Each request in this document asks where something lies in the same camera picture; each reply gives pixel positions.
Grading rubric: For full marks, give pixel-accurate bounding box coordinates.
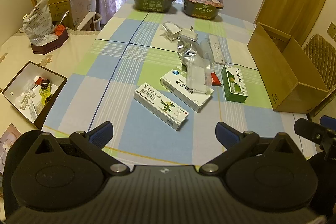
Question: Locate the white blue medicine box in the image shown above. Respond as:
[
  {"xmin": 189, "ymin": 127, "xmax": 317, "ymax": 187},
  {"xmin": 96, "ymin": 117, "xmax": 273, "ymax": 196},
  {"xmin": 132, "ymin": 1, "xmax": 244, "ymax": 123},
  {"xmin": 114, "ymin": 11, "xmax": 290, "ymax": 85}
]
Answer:
[{"xmin": 160, "ymin": 67, "xmax": 214, "ymax": 112}]

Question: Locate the small red packet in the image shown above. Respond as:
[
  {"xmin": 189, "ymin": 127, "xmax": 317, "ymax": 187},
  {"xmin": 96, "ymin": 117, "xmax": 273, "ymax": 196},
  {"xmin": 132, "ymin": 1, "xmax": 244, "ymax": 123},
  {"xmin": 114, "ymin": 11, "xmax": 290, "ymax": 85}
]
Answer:
[{"xmin": 211, "ymin": 72, "xmax": 222, "ymax": 86}]

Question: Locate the clear plastic sleeve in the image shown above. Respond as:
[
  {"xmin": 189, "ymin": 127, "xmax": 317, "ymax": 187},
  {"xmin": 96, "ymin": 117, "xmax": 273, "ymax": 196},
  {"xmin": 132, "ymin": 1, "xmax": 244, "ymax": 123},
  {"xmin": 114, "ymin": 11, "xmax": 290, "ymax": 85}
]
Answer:
[{"xmin": 199, "ymin": 39, "xmax": 215, "ymax": 69}]

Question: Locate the white ointment box green lizard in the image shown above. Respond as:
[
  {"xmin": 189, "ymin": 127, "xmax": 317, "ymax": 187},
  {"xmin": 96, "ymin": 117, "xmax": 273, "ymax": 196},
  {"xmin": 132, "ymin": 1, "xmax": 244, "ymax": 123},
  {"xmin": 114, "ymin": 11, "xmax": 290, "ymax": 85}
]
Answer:
[{"xmin": 134, "ymin": 83, "xmax": 189, "ymax": 131}]

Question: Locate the checkered tablecloth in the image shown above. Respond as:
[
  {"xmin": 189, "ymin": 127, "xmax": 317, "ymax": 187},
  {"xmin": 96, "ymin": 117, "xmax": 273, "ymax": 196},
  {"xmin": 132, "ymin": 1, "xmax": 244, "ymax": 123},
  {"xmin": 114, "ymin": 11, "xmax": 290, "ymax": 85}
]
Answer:
[{"xmin": 43, "ymin": 0, "xmax": 316, "ymax": 166}]

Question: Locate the brown cardboard box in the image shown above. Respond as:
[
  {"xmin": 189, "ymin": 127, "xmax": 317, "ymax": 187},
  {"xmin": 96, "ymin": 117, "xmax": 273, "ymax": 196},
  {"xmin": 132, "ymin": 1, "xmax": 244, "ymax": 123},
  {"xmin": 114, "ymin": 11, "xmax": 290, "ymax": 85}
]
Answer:
[{"xmin": 247, "ymin": 23, "xmax": 328, "ymax": 114}]

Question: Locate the quilted brown chair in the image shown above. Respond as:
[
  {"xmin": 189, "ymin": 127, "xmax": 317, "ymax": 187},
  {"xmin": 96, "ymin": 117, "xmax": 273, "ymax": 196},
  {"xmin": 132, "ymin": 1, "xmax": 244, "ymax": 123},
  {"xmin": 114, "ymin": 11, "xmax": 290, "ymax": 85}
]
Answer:
[{"xmin": 303, "ymin": 34, "xmax": 335, "ymax": 118}]

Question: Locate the right instant noodle bowl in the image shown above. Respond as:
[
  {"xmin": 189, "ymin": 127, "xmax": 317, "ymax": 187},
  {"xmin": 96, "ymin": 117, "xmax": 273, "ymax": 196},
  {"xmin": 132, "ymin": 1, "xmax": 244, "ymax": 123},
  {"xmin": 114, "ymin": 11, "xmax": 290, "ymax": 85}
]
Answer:
[{"xmin": 183, "ymin": 0, "xmax": 223, "ymax": 20}]

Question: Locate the dark wooden tray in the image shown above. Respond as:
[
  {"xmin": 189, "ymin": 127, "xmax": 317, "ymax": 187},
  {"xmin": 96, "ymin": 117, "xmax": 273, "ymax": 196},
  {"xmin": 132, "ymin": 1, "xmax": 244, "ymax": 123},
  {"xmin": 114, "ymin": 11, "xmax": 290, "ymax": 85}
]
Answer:
[{"xmin": 31, "ymin": 29, "xmax": 69, "ymax": 55}]

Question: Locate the green medicine box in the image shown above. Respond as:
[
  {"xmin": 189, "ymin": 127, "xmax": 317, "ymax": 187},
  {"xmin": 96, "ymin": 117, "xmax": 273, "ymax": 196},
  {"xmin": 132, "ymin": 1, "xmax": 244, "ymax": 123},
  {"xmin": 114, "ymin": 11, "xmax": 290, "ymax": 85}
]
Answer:
[{"xmin": 222, "ymin": 65, "xmax": 248, "ymax": 103}]

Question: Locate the cardboard box in corner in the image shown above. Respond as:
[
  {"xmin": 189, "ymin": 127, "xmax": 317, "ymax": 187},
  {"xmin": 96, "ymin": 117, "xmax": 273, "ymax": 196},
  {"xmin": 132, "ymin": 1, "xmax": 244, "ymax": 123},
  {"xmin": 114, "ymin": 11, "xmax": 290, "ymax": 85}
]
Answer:
[{"xmin": 40, "ymin": 0, "xmax": 91, "ymax": 30}]

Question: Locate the silver foil bag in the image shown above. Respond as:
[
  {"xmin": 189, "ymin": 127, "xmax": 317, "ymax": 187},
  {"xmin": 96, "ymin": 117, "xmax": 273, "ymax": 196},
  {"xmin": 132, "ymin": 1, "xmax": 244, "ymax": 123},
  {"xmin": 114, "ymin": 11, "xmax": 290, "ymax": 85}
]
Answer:
[{"xmin": 177, "ymin": 35, "xmax": 201, "ymax": 67}]

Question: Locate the beige side tablecloth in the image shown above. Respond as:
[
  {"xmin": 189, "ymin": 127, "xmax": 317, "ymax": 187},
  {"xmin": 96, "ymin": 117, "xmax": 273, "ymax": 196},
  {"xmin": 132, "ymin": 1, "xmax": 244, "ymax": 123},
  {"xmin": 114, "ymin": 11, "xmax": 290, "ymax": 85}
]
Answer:
[{"xmin": 1, "ymin": 30, "xmax": 99, "ymax": 134}]

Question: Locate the white power adapter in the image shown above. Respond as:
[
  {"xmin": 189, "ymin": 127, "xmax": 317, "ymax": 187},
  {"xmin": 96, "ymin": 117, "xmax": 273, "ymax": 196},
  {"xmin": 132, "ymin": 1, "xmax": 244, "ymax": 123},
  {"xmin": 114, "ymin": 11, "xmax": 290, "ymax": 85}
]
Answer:
[{"xmin": 179, "ymin": 28, "xmax": 198, "ymax": 42}]

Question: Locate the clear plastic case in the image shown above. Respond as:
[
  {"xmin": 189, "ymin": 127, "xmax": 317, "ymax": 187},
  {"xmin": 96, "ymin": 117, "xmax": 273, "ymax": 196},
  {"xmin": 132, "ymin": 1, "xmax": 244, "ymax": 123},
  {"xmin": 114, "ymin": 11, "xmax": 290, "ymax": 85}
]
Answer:
[{"xmin": 186, "ymin": 55, "xmax": 212, "ymax": 94}]

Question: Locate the open box of small items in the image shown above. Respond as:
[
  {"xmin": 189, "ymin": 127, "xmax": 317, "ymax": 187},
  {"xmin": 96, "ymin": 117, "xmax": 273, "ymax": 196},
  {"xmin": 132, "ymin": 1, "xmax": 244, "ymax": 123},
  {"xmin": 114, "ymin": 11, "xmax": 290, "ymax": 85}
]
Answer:
[{"xmin": 2, "ymin": 61, "xmax": 67, "ymax": 129}]

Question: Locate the white remote control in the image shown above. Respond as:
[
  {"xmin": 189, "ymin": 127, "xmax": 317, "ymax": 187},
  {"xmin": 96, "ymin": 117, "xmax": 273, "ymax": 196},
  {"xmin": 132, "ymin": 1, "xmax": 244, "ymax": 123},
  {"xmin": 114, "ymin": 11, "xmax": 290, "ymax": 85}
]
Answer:
[{"xmin": 209, "ymin": 35, "xmax": 225, "ymax": 65}]

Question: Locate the clear plastic blister packaging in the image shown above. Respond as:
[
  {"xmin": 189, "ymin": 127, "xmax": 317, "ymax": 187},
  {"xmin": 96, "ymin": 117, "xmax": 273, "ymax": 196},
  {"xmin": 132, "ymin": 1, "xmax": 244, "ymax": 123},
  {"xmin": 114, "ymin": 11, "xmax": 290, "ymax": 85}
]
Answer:
[{"xmin": 162, "ymin": 22, "xmax": 182, "ymax": 42}]

